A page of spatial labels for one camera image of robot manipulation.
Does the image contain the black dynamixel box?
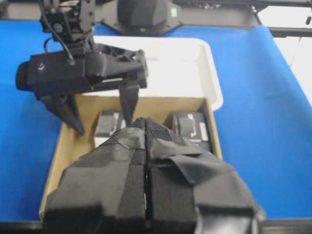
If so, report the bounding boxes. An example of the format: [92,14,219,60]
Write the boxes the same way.
[94,111,126,148]
[172,112,212,152]

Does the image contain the open brown cardboard box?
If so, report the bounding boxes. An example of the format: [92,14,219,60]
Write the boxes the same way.
[39,95,223,217]

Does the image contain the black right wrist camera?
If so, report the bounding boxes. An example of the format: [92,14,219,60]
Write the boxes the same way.
[16,51,92,97]

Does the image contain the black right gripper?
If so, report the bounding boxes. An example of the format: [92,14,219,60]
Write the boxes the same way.
[40,43,149,135]

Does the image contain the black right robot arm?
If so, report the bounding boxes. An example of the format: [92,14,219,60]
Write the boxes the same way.
[28,0,148,134]

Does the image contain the white plastic tray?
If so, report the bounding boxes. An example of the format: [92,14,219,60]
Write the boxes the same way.
[95,36,223,111]

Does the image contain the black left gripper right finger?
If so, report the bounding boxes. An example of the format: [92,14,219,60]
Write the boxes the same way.
[145,119,265,234]

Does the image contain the black camera cable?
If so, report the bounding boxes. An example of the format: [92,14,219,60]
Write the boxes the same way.
[38,0,76,66]

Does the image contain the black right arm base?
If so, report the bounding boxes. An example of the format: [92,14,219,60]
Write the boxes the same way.
[96,0,261,37]

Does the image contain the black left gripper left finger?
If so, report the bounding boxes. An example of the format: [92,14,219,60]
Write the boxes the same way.
[43,118,146,234]

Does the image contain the blue table cloth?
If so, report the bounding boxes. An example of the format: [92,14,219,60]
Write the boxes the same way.
[0,21,312,222]

